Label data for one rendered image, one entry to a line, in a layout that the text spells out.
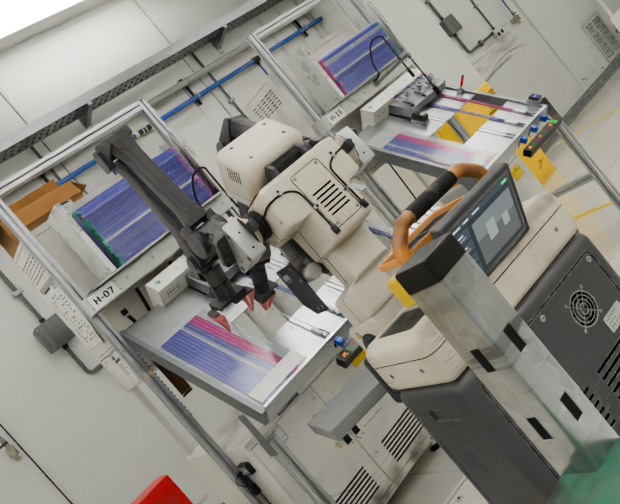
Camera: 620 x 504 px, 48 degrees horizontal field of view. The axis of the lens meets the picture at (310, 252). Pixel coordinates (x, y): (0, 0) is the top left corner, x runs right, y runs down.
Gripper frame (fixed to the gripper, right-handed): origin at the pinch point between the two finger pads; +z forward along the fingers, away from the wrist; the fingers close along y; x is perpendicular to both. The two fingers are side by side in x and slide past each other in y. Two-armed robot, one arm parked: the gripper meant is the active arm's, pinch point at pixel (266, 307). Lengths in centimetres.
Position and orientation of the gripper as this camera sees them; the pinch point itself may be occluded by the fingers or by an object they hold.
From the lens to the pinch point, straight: 254.5
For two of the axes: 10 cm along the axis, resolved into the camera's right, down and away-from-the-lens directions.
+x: 7.8, 3.1, -5.4
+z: 1.4, 7.6, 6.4
